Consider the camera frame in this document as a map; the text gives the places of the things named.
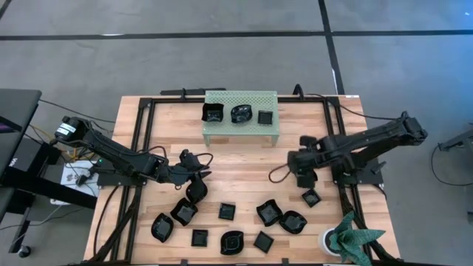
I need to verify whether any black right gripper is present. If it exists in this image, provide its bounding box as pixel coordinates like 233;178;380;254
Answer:
287;135;330;189

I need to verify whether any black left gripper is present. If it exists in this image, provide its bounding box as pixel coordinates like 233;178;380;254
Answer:
159;149;213;189

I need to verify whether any black wavy square mini plate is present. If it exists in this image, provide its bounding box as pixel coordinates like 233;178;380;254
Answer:
256;199;284;228
169;197;199;227
201;102;225;123

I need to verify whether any small black square mini plate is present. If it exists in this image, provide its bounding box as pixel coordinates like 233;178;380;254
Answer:
191;228;209;248
217;202;237;222
301;188;322;208
253;231;275;254
257;109;274;126

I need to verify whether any green perforated metal shelf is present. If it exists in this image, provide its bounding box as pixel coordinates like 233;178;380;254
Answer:
202;90;280;148

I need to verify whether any black bar with clamp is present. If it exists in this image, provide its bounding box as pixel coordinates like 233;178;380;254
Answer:
160;87;227;96

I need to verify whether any green plant in white pot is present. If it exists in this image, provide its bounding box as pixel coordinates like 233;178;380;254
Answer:
318;211;387;266

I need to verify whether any black floor tape strip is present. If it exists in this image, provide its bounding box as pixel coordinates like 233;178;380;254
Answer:
0;29;473;41
318;0;345;95

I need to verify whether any white printed paper sheet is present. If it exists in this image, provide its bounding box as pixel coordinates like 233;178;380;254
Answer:
61;160;100;197

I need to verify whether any black stand foot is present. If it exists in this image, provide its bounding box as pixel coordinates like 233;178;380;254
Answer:
438;127;473;152

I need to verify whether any black desk with legs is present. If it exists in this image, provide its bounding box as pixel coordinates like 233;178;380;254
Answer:
0;88;99;259

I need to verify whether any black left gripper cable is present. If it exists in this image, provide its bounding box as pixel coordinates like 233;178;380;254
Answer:
195;151;215;171

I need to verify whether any right gripper cable loop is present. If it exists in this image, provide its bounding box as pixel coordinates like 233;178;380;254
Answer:
268;162;296;184

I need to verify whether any black cable to right arm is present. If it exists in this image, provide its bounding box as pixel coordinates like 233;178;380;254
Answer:
293;83;404;122

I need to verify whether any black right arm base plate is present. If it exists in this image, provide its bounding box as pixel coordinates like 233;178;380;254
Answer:
330;155;384;185

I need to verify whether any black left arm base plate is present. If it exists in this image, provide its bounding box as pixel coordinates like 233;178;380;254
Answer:
96;157;148;187

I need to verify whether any black floor cable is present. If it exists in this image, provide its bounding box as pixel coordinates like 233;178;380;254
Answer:
430;143;473;187

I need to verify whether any thin black cable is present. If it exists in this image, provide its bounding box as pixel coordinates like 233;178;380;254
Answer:
38;98;116;124

